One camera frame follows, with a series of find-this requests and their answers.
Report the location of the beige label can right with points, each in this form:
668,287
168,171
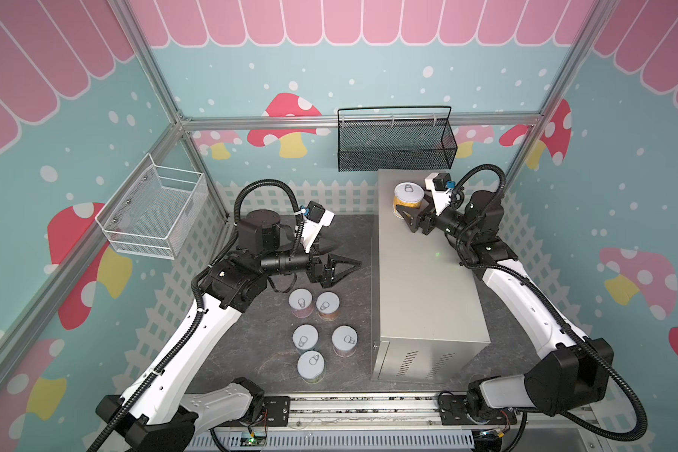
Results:
344,341

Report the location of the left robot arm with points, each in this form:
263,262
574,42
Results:
156,413

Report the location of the green label can front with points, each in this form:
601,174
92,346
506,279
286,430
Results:
311,366

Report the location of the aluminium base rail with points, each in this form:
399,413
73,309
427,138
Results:
414,421

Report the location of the yellow label can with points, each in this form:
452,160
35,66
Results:
407,194

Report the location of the orange label can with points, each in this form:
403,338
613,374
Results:
327,305

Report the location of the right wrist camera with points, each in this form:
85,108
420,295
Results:
441,187

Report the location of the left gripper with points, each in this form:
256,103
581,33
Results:
326,276

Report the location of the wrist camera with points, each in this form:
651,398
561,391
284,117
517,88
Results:
315,217
441,187

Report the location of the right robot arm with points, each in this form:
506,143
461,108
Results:
574,370

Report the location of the white wire wall basket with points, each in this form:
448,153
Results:
154,210

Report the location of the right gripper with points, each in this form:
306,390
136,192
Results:
427,217

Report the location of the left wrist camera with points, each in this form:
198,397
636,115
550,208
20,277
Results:
315,217

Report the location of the beige metal cabinet counter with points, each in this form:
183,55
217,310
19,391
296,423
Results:
427,319

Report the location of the white lid can middle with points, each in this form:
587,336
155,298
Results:
305,338

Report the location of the black mesh wall basket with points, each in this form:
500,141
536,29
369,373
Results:
395,138

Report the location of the pink label can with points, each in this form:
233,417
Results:
301,303

